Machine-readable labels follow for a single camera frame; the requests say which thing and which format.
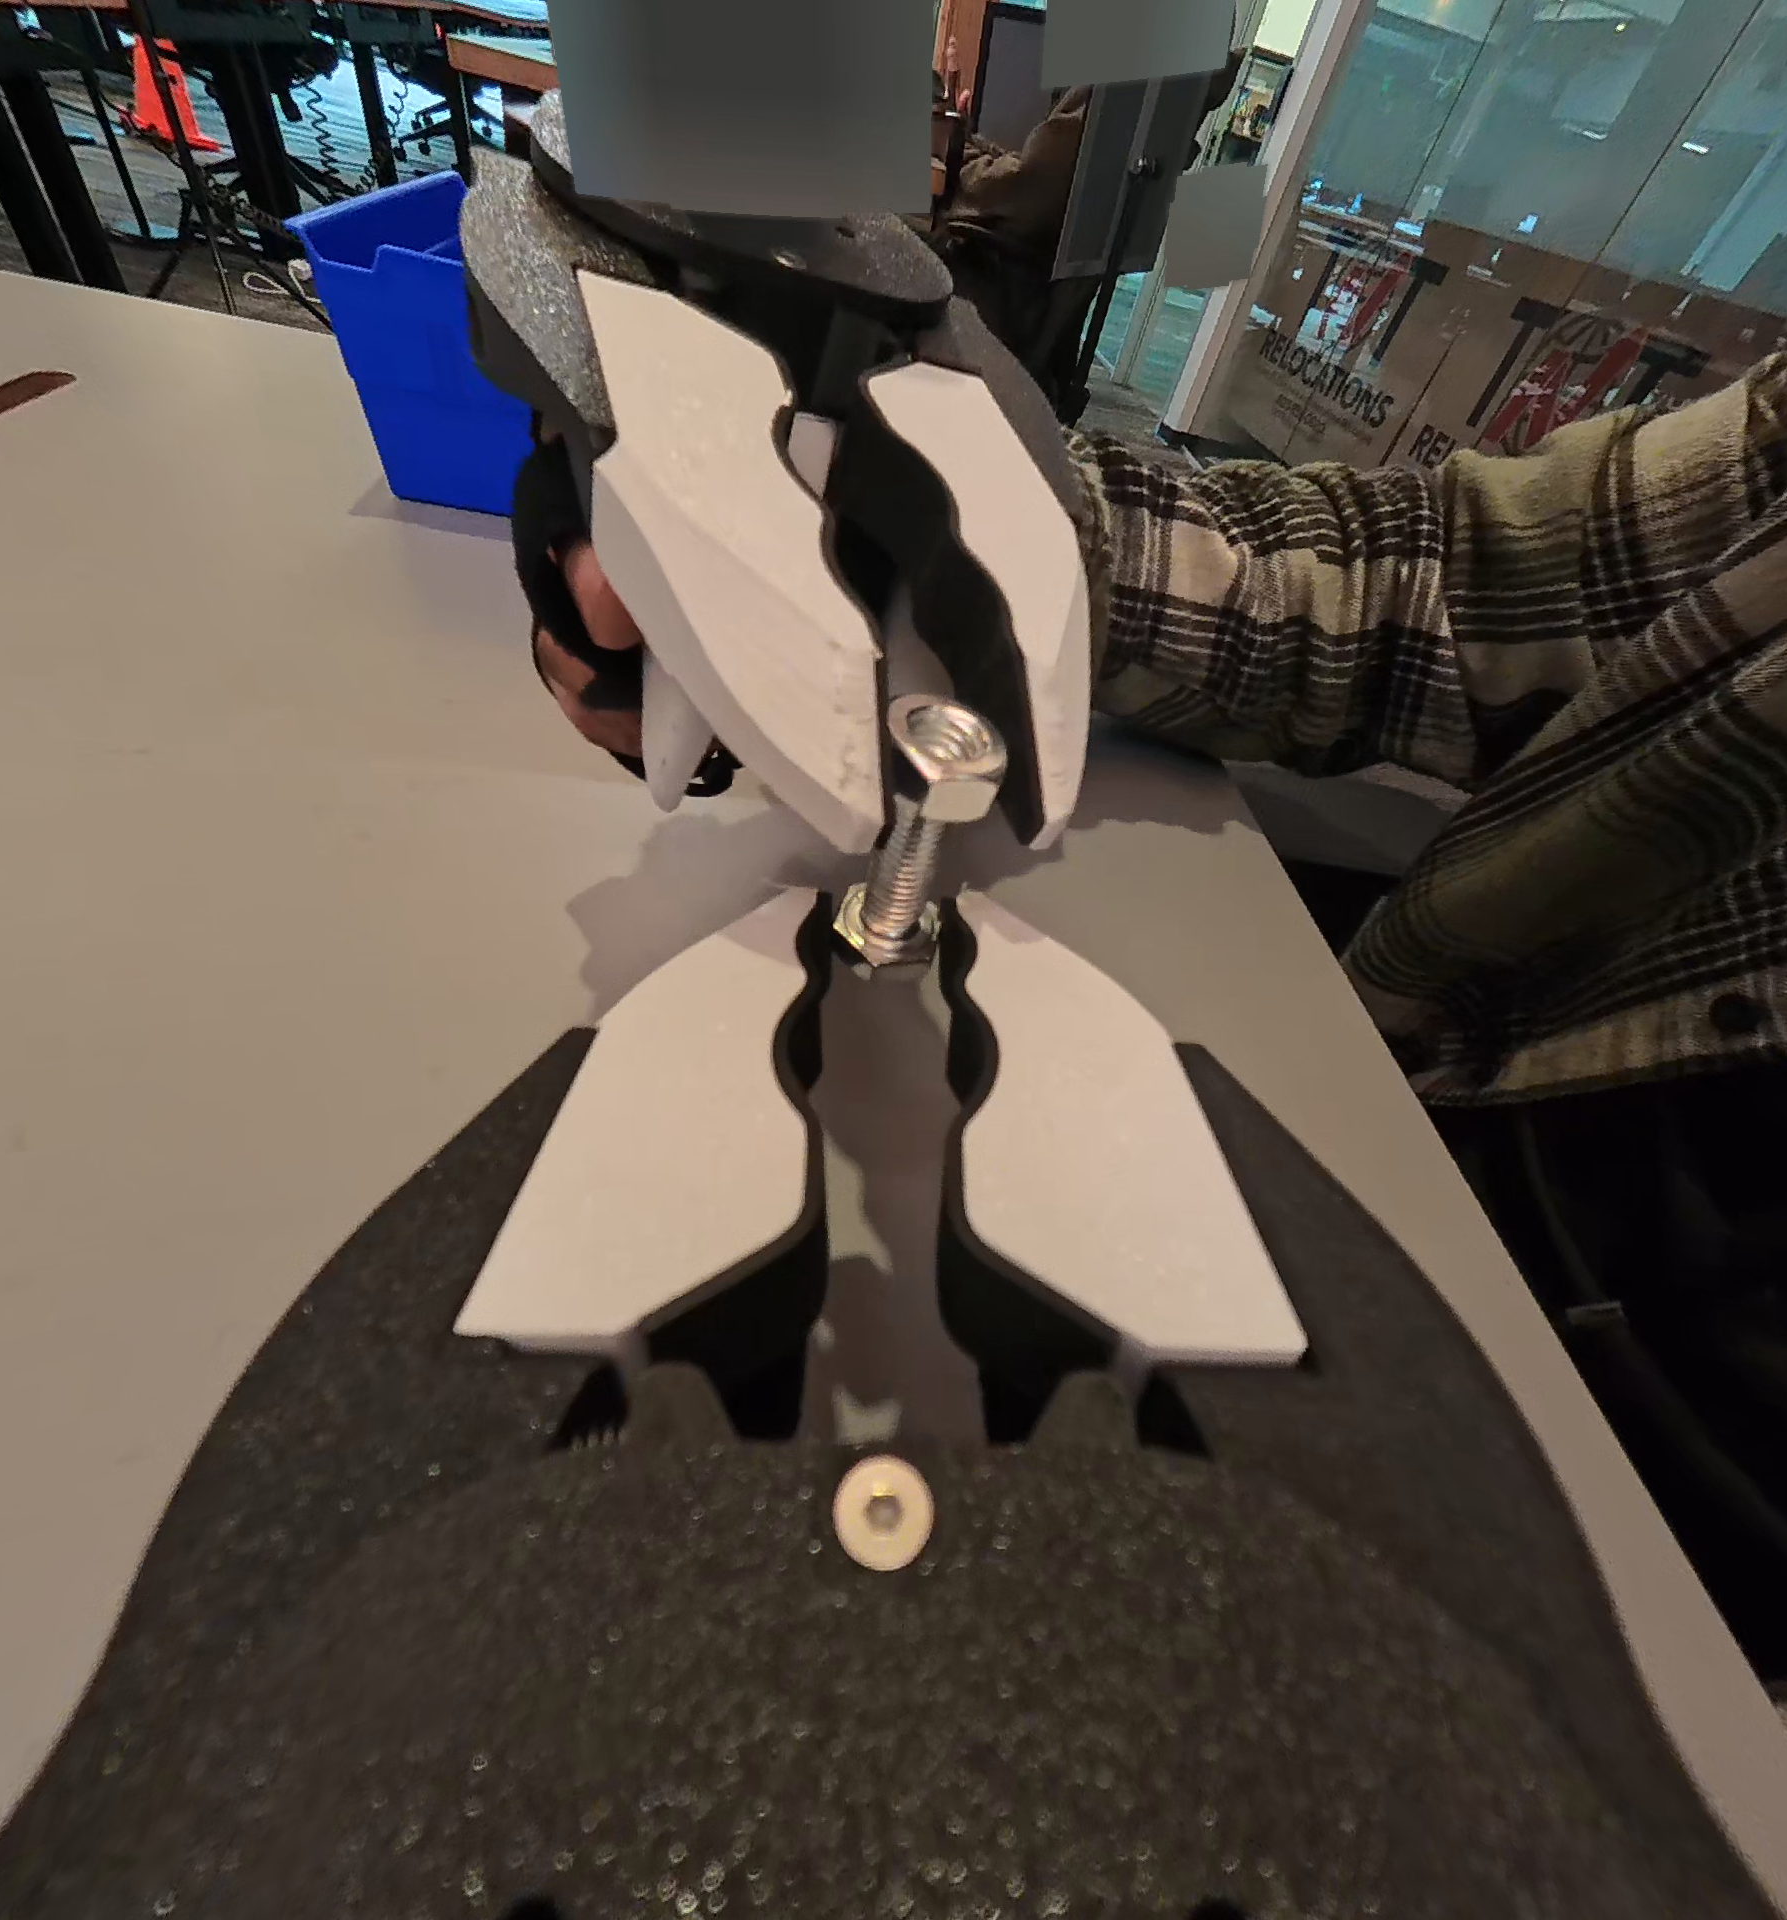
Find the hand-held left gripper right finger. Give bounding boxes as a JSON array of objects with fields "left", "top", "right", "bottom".
[{"left": 934, "top": 890, "right": 1312, "bottom": 1444}]

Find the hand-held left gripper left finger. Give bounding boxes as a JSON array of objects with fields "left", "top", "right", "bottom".
[{"left": 451, "top": 889, "right": 831, "bottom": 1442}]

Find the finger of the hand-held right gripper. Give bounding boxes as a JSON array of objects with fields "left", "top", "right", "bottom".
[
  {"left": 863, "top": 361, "right": 1098, "bottom": 853},
  {"left": 574, "top": 267, "right": 891, "bottom": 853}
]

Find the steel hex bolt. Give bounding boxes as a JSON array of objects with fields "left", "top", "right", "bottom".
[{"left": 851, "top": 694, "right": 1013, "bottom": 939}]

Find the steel hex nut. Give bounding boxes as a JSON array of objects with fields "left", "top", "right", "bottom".
[{"left": 829, "top": 885, "right": 954, "bottom": 978}]

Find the person's right forearm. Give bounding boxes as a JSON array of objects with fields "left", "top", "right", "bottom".
[{"left": 1065, "top": 321, "right": 1787, "bottom": 784}]

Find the person's right hand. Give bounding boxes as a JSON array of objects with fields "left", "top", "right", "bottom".
[{"left": 528, "top": 538, "right": 647, "bottom": 750}]

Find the blue plastic bin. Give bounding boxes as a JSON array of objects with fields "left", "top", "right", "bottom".
[{"left": 284, "top": 168, "right": 536, "bottom": 516}]

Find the printed moving box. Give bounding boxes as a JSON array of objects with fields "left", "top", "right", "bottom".
[
  {"left": 1250, "top": 241, "right": 1453, "bottom": 469},
  {"left": 1409, "top": 283, "right": 1736, "bottom": 469}
]

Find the orange traffic cone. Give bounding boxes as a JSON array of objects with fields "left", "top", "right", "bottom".
[{"left": 120, "top": 33, "right": 222, "bottom": 154}]

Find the person's plaid shirt torso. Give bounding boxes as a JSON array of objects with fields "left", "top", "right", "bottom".
[{"left": 1343, "top": 496, "right": 1787, "bottom": 1787}]

